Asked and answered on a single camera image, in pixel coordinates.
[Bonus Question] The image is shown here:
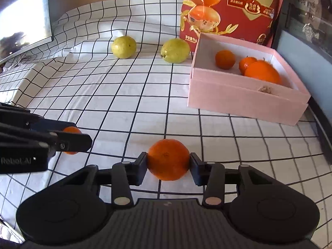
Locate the white checkered cloth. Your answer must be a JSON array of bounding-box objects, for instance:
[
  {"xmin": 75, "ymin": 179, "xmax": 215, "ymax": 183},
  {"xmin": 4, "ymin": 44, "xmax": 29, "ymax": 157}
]
[{"xmin": 0, "ymin": 0, "xmax": 325, "ymax": 242}]

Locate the yellow-green guava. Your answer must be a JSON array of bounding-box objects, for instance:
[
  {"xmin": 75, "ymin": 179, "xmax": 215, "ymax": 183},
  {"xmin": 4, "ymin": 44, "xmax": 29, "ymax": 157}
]
[
  {"xmin": 111, "ymin": 36, "xmax": 137, "ymax": 59},
  {"xmin": 160, "ymin": 38, "xmax": 191, "ymax": 64}
]

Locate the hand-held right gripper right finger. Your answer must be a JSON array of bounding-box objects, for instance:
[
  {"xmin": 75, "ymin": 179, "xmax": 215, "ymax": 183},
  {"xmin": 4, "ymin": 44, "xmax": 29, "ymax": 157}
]
[{"xmin": 190, "ymin": 153, "xmax": 270, "ymax": 206}]

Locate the black flat screen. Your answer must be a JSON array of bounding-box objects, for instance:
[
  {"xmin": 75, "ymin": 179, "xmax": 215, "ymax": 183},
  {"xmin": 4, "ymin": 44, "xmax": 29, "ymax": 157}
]
[{"xmin": 0, "ymin": 0, "xmax": 54, "ymax": 64}]

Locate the red printed bag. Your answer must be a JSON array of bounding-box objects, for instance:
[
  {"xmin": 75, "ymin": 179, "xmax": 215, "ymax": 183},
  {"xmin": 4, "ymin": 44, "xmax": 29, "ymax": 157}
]
[{"xmin": 179, "ymin": 0, "xmax": 287, "ymax": 48}]

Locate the dull textured orange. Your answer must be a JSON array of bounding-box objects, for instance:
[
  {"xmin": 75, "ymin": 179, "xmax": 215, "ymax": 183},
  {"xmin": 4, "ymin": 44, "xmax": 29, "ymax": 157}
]
[{"xmin": 215, "ymin": 50, "xmax": 236, "ymax": 70}]

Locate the large orange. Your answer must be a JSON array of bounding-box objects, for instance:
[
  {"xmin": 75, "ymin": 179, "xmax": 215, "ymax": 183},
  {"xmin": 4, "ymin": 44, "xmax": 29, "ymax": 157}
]
[{"xmin": 244, "ymin": 60, "xmax": 283, "ymax": 85}]

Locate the small tangerine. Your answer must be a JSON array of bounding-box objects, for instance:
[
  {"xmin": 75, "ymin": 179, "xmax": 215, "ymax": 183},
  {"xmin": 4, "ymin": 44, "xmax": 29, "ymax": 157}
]
[
  {"xmin": 239, "ymin": 56, "xmax": 257, "ymax": 76},
  {"xmin": 62, "ymin": 126, "xmax": 83, "ymax": 155}
]

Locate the dark glass cabinet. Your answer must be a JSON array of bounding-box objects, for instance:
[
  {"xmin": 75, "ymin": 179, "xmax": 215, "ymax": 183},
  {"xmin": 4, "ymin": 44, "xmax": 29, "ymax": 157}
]
[{"xmin": 271, "ymin": 0, "xmax": 332, "ymax": 165}]

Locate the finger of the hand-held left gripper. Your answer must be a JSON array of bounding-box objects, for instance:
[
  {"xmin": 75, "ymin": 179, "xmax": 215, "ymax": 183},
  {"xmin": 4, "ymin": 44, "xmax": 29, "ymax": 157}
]
[
  {"xmin": 0, "ymin": 123, "xmax": 93, "ymax": 153},
  {"xmin": 0, "ymin": 102, "xmax": 79, "ymax": 133}
]

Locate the pink cardboard box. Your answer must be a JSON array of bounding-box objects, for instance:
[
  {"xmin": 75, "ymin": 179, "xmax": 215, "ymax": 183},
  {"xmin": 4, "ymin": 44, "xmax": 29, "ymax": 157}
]
[{"xmin": 187, "ymin": 32, "xmax": 312, "ymax": 126}]

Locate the bright medium orange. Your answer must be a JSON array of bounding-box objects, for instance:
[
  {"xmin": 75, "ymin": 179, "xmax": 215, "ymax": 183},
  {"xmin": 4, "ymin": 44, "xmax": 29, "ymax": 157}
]
[{"xmin": 147, "ymin": 139, "xmax": 190, "ymax": 181}]

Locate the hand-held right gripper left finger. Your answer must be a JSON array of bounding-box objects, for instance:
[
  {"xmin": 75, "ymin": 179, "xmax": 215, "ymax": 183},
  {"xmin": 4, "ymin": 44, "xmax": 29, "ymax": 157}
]
[{"xmin": 63, "ymin": 152, "xmax": 149, "ymax": 206}]

